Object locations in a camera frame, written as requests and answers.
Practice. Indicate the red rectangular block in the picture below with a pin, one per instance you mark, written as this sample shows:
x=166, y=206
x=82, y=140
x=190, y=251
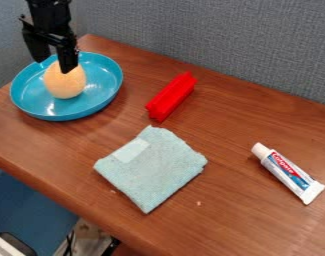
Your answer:
x=170, y=96

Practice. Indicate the grey object under table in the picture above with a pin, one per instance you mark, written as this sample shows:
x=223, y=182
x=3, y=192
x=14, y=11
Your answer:
x=86, y=241

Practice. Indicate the white toothpaste tube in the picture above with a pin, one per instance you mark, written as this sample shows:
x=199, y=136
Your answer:
x=293, y=177

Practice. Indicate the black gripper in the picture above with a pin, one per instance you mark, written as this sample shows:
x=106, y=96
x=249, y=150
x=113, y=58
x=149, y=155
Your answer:
x=48, y=28

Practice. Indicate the blue plate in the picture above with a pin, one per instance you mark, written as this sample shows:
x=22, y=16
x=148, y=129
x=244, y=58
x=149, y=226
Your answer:
x=33, y=99

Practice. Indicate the light blue folded cloth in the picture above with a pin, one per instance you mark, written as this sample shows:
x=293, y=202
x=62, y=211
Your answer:
x=152, y=167

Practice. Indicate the yellow orange ball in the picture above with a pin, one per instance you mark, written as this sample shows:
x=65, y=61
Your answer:
x=65, y=85

